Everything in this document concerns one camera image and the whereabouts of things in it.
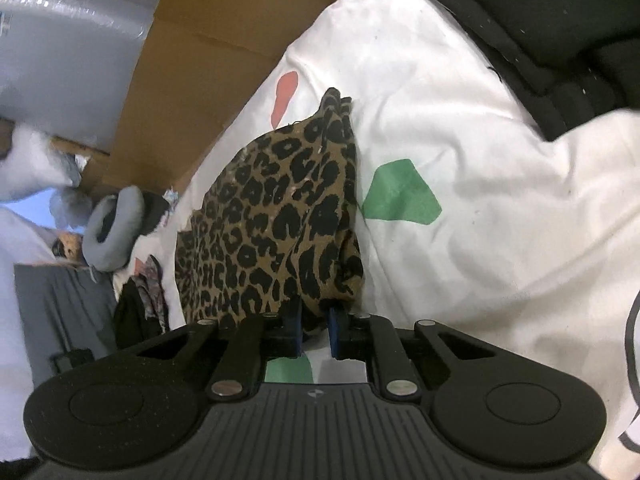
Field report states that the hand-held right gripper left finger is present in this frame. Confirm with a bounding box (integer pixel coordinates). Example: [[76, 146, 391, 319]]
[[125, 299, 305, 402]]

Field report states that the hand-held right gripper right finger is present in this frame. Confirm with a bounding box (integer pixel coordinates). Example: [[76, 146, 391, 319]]
[[326, 306, 506, 402]]

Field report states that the leopard print skirt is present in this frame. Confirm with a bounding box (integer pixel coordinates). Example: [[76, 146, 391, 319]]
[[174, 87, 365, 338]]

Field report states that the black garment with patterned lining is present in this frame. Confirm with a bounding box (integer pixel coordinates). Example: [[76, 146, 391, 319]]
[[112, 255, 173, 348]]

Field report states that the black cloth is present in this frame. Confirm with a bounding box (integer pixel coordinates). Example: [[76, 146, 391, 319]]
[[135, 192, 171, 236]]

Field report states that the grey neck pillow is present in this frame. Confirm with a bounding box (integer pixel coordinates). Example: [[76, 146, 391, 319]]
[[82, 186, 146, 272]]

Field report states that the white bear print blanket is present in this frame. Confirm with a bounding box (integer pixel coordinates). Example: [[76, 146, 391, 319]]
[[112, 0, 640, 480]]

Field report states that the grey blanket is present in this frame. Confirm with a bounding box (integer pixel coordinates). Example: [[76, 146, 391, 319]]
[[14, 262, 121, 386]]

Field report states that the small plush doll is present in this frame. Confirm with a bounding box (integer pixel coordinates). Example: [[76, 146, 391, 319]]
[[50, 232, 86, 266]]

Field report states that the clear plastic bag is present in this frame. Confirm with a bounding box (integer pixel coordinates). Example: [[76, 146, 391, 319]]
[[49, 187, 96, 231]]

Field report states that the brown cardboard box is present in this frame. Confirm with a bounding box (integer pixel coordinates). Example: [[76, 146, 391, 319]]
[[80, 0, 401, 201]]

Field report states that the white pillow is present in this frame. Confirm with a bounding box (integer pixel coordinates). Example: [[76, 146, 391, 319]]
[[0, 125, 83, 201]]

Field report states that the grey washing machine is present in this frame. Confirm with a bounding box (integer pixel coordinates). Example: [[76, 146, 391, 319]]
[[0, 0, 173, 153]]

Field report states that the black folded garment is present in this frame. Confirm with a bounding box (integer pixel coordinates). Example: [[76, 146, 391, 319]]
[[410, 0, 640, 142]]

